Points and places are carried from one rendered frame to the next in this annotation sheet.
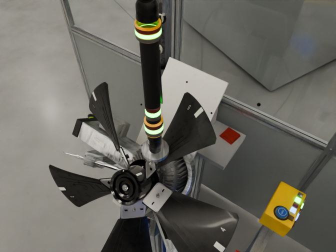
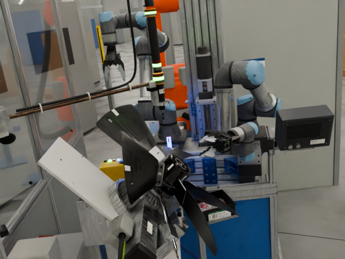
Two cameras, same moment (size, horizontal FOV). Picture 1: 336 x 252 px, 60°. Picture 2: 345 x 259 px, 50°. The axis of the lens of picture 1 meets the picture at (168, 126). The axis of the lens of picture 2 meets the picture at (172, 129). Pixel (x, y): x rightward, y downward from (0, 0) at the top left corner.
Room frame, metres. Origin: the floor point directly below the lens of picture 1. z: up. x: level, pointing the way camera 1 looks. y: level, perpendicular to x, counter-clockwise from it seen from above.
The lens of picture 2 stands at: (1.22, 1.24, 1.81)
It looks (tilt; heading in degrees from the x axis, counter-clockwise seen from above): 18 degrees down; 235
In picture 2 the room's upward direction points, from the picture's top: 7 degrees counter-clockwise
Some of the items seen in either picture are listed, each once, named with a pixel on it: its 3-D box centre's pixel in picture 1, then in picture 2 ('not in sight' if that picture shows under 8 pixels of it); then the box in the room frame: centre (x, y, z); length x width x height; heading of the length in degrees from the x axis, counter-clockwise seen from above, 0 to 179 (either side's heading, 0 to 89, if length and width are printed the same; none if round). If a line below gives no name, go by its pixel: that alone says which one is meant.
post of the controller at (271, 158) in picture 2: not in sight; (271, 165); (-0.21, 0.05, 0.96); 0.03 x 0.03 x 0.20; 54
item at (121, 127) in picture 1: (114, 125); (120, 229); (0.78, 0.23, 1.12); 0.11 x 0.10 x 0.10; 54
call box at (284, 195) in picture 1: (282, 209); (117, 171); (0.46, -0.43, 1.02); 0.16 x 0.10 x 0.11; 144
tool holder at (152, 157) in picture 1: (154, 136); (158, 92); (0.44, 0.03, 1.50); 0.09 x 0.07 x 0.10; 179
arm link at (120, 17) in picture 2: not in sight; (119, 21); (0.23, -0.58, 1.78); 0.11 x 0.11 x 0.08; 34
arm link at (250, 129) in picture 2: not in sight; (246, 131); (-0.08, 0.00, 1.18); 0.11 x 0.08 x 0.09; 2
